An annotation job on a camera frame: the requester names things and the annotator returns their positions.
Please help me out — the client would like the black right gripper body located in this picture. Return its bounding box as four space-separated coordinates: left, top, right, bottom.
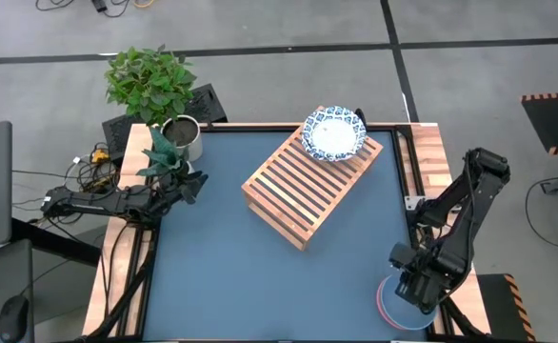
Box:
389 242 446 316

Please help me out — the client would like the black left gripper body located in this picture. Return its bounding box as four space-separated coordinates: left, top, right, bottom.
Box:
149 172 192 216

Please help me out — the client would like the blue patterned paper bowl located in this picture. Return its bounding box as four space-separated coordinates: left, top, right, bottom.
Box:
300 105 368 163

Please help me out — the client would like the wooden slatted shelf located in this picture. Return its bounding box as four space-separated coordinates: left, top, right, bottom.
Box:
240 105 385 252

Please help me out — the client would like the pink plastic bowl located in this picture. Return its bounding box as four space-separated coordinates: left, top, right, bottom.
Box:
376 278 407 332

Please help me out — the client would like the dark mottled leaf plant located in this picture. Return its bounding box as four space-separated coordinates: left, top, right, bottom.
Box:
135 126 195 192

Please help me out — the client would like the white plant pot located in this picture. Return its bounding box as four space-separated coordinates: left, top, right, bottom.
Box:
160 114 204 163

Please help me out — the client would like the black perforated panel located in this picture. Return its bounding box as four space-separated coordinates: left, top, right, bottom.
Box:
101 83 229 163

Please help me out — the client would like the black hazard striped mat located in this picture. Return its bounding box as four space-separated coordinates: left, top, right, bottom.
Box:
520 91 558 156
476 273 538 343

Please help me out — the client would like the leafy green plant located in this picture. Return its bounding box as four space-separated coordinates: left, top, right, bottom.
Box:
104 44 198 126

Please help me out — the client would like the black computer mouse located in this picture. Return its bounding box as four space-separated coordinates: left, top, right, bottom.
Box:
0 293 30 343

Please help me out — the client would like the black cable bundle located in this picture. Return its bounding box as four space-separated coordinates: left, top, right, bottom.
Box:
11 141 124 226

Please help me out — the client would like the black floor cable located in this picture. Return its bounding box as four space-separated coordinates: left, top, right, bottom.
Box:
524 175 558 251

